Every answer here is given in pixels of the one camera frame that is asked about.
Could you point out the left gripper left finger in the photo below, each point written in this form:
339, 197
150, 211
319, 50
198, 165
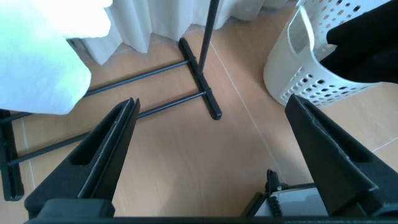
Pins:
53, 196

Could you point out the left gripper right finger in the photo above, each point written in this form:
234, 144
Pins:
335, 180

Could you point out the white printed t-shirt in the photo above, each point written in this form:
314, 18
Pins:
37, 71

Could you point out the black shorts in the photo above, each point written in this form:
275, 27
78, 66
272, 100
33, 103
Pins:
367, 46

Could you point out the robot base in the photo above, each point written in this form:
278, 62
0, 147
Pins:
295, 202

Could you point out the white laundry basket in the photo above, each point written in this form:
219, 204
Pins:
289, 71

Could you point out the black clothes rack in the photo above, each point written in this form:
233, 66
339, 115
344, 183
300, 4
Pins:
202, 87

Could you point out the white curtain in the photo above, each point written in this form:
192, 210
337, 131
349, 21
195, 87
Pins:
155, 18

